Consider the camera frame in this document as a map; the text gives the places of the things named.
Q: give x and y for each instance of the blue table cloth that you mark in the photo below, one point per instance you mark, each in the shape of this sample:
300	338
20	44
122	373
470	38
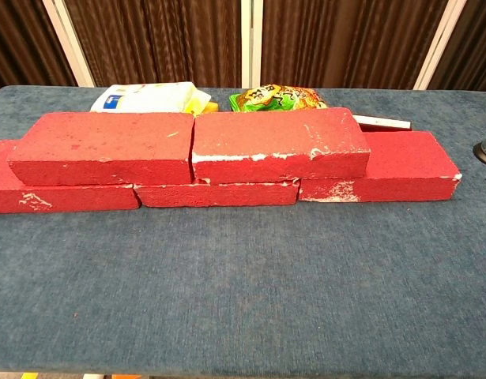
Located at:
227	292

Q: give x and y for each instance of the red foam brick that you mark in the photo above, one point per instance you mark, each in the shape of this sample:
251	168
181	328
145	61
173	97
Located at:
104	146
408	166
274	138
215	195
68	199

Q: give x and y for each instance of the green orange snack bag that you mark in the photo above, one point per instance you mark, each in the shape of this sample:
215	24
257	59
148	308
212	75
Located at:
278	100

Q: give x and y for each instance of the yellow sponge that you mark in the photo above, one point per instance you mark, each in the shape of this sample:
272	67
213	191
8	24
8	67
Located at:
205	104

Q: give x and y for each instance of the white metal frame post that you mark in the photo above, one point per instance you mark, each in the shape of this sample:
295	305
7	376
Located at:
70	43
251	39
438	43

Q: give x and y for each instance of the dark brown pleated curtain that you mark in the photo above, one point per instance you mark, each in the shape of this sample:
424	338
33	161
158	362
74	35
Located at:
472	43
21	43
155	39
345	39

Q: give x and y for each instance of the white snack package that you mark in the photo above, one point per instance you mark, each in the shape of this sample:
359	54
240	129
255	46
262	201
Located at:
148	98

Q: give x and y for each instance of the red white flat box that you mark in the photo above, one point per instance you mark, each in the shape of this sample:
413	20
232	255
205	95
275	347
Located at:
381	123

